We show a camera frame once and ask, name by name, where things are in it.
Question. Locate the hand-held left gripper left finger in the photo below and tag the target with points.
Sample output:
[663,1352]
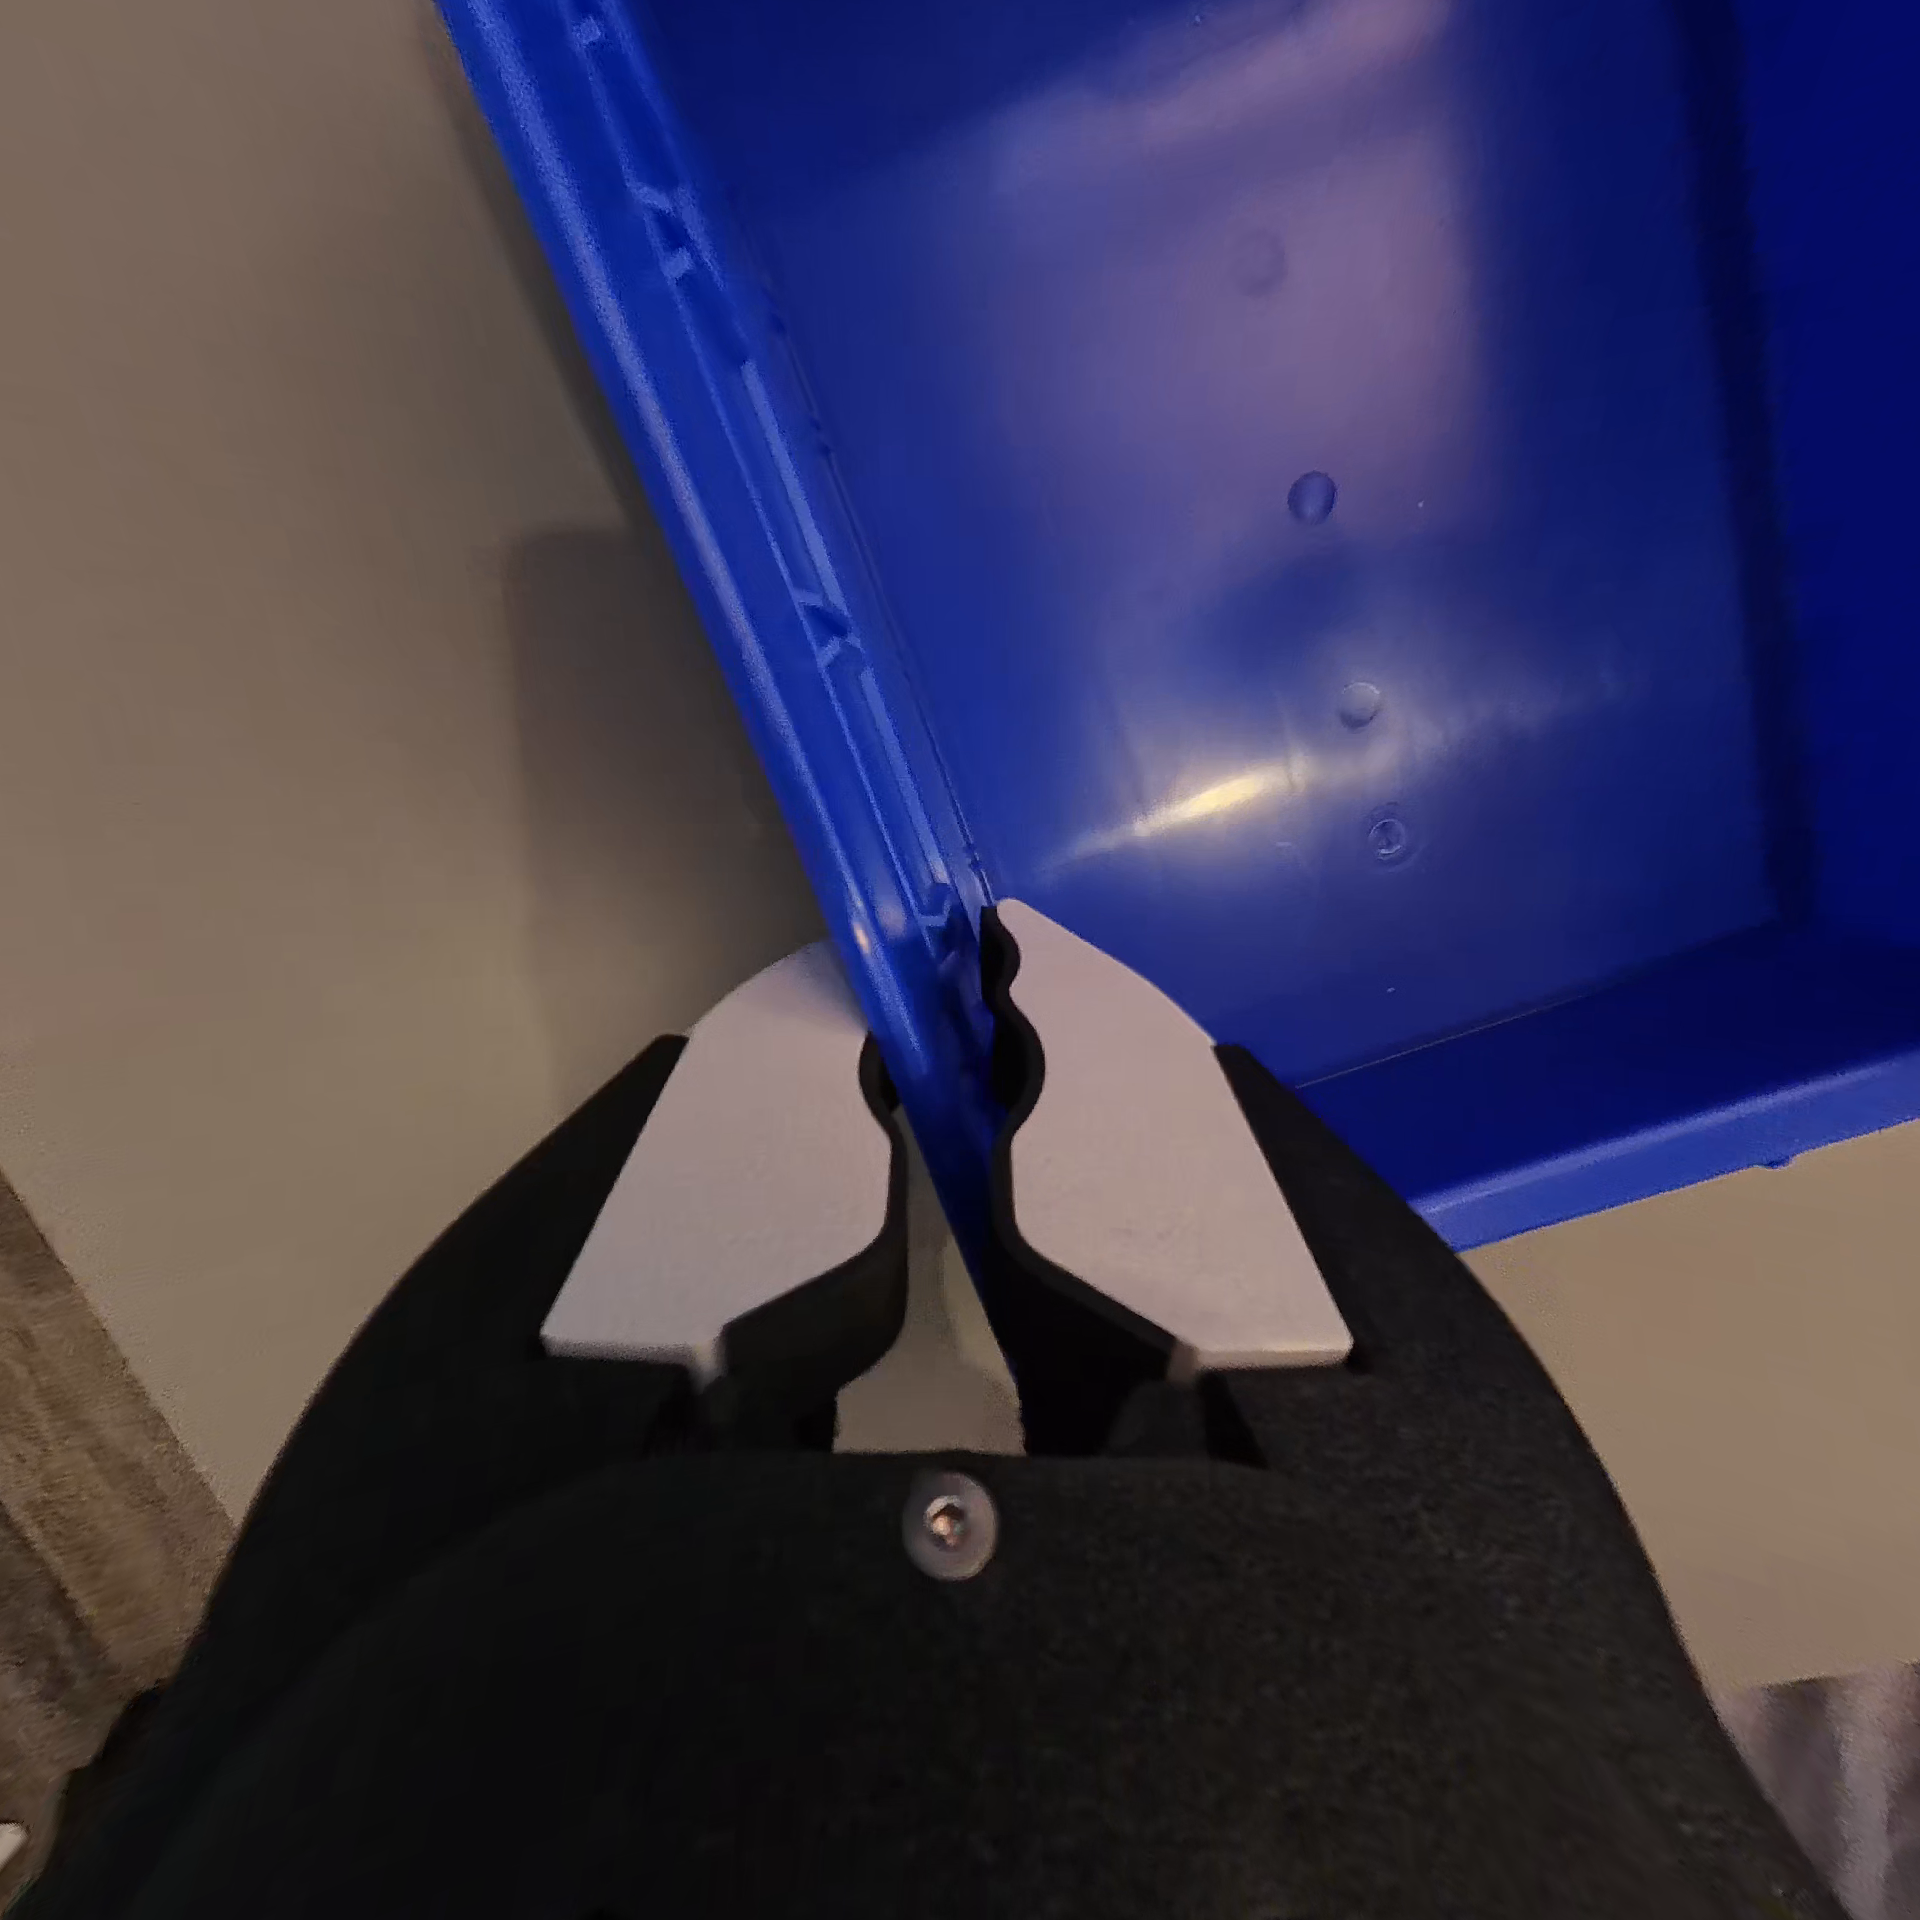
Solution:
[736,1187]

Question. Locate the person's leg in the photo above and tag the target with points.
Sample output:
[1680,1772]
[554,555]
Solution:
[1846,1801]

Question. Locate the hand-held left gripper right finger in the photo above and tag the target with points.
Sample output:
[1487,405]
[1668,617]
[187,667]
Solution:
[1155,1187]

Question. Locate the blue plastic bin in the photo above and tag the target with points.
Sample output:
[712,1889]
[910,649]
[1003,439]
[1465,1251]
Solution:
[1352,451]

